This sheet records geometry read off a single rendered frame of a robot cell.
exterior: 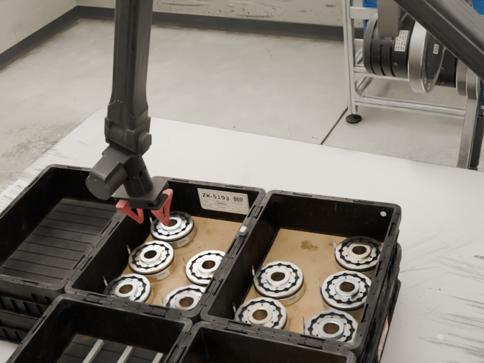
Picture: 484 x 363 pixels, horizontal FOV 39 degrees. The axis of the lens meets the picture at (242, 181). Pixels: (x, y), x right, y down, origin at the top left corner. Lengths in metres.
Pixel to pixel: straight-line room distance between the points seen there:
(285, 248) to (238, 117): 2.19
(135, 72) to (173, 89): 2.87
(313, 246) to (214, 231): 0.24
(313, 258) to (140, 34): 0.62
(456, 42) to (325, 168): 1.07
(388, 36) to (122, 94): 0.63
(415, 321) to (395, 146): 1.86
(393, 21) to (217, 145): 0.81
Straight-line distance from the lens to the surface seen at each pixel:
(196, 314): 1.28
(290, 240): 1.54
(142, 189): 1.39
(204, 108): 3.80
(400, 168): 1.96
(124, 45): 1.18
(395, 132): 3.41
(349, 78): 3.40
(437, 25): 0.95
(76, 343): 1.45
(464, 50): 0.95
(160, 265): 1.50
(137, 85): 1.23
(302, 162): 2.01
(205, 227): 1.61
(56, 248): 1.69
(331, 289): 1.37
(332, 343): 1.19
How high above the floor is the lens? 1.84
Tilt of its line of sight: 35 degrees down
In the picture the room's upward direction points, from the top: 10 degrees counter-clockwise
